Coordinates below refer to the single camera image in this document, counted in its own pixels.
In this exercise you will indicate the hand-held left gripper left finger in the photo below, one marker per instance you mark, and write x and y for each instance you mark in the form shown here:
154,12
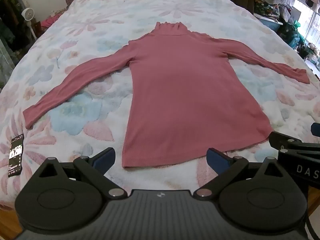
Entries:
105,158

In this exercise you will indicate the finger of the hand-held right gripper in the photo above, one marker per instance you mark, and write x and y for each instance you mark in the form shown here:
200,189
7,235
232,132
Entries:
280,140
316,129

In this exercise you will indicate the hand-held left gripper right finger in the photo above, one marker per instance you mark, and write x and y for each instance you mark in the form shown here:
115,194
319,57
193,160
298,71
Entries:
218,159

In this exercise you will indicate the pink turtleneck sweater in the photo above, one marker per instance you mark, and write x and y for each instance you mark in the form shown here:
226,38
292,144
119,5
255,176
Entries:
185,92

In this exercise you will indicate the pile of colourful clothes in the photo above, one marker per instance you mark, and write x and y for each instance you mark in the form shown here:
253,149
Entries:
267,8

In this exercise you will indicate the dark hanging clothes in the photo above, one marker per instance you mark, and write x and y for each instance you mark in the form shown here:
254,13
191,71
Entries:
12,25

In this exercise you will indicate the black smartphone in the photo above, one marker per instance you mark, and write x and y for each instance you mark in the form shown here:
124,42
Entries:
15,155

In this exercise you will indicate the green plastic bag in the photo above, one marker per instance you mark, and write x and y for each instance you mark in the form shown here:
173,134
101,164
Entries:
297,25

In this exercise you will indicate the blue storage bin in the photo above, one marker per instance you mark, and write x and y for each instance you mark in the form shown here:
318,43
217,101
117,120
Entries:
271,24

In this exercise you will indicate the floral fleece blanket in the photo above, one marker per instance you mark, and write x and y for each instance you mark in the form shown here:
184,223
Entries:
100,17

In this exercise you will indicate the pink crumpled cloth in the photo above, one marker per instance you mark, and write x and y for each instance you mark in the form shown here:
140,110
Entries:
51,20

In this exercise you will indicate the white standing fan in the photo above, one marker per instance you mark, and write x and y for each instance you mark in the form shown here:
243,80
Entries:
28,13

